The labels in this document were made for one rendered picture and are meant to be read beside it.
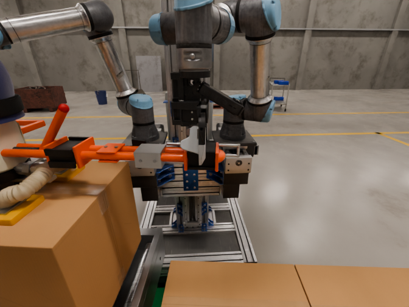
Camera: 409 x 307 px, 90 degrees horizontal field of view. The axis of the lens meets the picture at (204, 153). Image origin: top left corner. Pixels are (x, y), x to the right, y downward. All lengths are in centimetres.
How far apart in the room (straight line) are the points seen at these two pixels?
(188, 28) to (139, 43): 1097
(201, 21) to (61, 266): 58
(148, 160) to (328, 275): 98
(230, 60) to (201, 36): 1086
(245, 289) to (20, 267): 79
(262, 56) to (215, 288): 99
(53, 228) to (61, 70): 1232
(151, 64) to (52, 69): 481
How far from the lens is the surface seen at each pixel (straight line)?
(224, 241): 167
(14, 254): 63
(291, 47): 1221
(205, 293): 104
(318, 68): 1295
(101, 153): 58
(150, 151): 52
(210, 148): 51
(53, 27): 102
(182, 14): 46
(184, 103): 46
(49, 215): 66
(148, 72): 1108
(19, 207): 70
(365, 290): 125
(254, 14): 89
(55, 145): 66
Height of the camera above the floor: 144
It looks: 24 degrees down
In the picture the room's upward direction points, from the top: straight up
